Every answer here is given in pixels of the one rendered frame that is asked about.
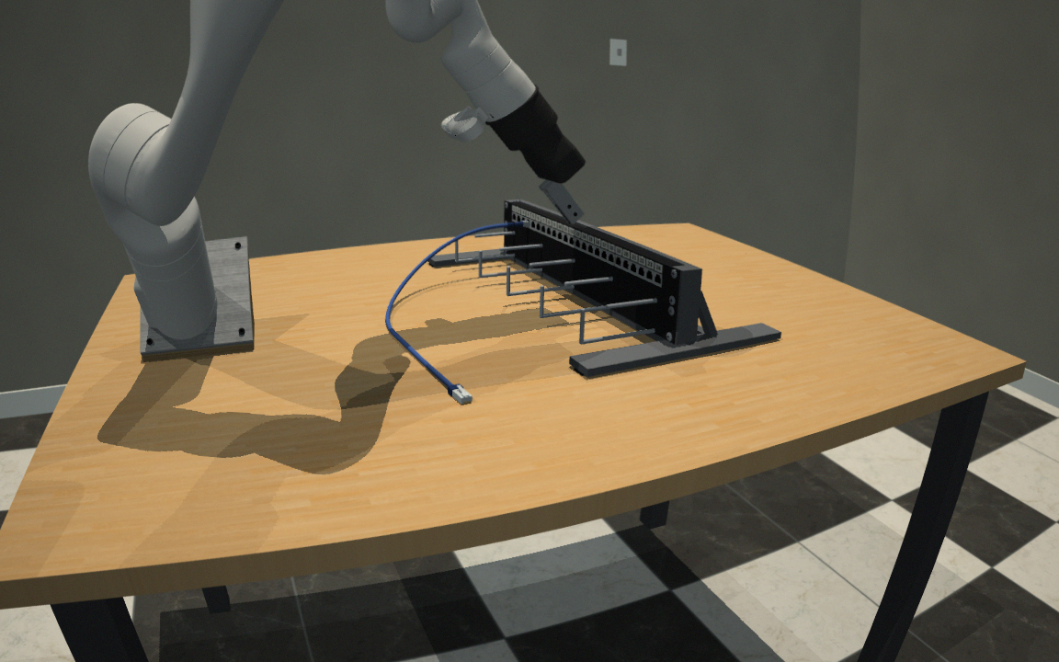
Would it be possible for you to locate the black patch panel rack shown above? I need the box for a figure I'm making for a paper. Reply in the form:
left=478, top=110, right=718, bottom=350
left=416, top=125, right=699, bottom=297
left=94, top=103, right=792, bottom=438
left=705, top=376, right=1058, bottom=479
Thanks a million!
left=428, top=200, right=780, bottom=377

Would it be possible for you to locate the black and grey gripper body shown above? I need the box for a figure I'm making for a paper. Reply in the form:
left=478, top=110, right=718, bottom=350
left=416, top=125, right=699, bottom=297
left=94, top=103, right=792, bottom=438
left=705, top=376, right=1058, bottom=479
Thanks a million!
left=441, top=59, right=586, bottom=183

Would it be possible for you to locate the grey network cable plug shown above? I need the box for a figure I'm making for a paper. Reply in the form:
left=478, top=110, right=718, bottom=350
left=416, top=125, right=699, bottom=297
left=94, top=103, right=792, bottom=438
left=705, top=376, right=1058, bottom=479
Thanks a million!
left=448, top=384, right=473, bottom=404

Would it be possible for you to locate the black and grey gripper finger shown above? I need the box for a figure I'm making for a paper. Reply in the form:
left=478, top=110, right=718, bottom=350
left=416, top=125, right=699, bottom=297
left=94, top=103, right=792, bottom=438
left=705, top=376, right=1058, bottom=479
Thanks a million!
left=543, top=181, right=584, bottom=223
left=539, top=179, right=569, bottom=223

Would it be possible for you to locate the blue patch cord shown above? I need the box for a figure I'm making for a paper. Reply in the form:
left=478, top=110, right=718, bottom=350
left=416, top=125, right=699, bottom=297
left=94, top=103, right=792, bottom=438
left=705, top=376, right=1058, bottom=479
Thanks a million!
left=385, top=223, right=515, bottom=387

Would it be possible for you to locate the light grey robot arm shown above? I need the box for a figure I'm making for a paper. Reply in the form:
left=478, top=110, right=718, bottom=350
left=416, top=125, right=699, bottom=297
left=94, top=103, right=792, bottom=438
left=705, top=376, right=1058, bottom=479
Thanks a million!
left=88, top=0, right=510, bottom=339

